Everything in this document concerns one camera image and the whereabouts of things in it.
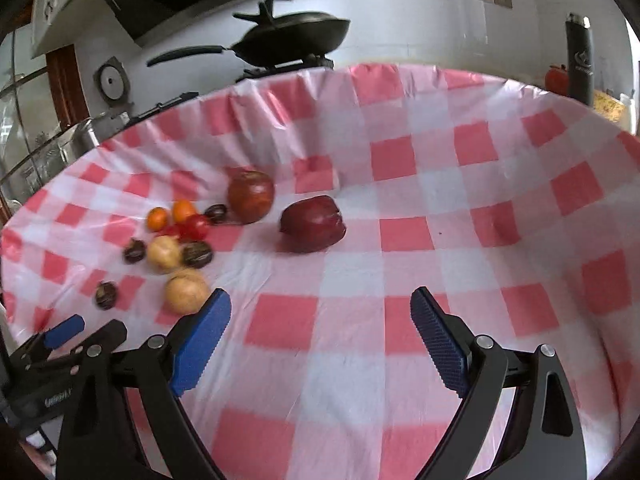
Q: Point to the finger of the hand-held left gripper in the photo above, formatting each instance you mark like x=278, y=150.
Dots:
x=62, y=332

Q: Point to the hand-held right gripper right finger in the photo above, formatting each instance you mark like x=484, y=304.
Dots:
x=440, y=345

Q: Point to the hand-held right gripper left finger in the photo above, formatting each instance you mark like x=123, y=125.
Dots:
x=205, y=340

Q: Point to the red tomato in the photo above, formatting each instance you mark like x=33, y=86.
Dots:
x=196, y=228
x=170, y=233

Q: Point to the dark brown round fruit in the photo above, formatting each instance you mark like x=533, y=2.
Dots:
x=106, y=295
x=216, y=213
x=135, y=251
x=196, y=254

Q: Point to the red white checkered tablecloth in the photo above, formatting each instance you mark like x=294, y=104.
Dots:
x=375, y=285

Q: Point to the small orange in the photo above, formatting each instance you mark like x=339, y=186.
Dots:
x=157, y=219
x=183, y=210

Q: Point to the round red apple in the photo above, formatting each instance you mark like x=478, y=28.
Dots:
x=250, y=196

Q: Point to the dark red apple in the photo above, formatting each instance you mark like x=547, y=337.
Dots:
x=312, y=223

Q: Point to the glass door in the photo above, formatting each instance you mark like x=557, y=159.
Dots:
x=25, y=125

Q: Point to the round white dial gauge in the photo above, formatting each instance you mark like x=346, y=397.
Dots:
x=112, y=82

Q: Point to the black gas stove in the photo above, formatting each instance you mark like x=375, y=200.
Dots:
x=280, y=67

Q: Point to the red container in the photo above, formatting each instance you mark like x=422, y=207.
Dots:
x=555, y=79

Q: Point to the yellow patterned packet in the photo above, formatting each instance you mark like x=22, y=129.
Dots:
x=610, y=106

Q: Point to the black thermos bottle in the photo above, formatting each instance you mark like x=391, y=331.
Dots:
x=580, y=65

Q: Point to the black wok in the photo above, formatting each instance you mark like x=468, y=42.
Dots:
x=300, y=35

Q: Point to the black cooking utensil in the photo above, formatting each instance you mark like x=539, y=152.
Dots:
x=265, y=10

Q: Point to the brown wooden door frame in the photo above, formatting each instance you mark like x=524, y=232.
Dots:
x=65, y=90

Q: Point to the white wall cabinet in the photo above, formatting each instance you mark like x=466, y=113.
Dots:
x=55, y=5

